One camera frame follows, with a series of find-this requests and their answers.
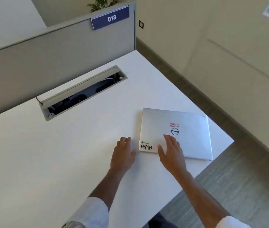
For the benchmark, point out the person's right hand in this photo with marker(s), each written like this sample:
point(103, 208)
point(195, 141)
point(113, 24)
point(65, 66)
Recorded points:
point(172, 156)

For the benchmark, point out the person's dark trousers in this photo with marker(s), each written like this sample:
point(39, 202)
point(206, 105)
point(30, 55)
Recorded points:
point(161, 222)

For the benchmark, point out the green potted plant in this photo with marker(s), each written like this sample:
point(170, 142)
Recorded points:
point(102, 3)

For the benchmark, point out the white table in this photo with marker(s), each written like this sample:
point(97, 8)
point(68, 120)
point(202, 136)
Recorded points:
point(53, 151)

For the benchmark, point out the person's left forearm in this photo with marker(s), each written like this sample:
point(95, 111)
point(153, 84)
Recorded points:
point(103, 197)

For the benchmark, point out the silver laptop with stickers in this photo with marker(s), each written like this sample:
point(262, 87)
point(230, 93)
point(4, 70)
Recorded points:
point(191, 137)

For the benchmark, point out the grey desk divider panel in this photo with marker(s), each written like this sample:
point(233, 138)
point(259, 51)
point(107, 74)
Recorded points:
point(41, 56)

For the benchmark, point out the black wall socket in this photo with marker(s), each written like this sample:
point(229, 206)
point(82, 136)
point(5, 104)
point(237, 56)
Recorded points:
point(141, 24)

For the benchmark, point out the person's right forearm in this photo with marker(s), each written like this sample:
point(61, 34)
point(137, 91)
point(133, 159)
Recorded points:
point(204, 199)

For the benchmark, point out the blue number sign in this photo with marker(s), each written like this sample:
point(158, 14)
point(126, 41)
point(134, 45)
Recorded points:
point(110, 18)

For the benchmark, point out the person's left hand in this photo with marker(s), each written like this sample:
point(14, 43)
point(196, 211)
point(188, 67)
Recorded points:
point(122, 155)

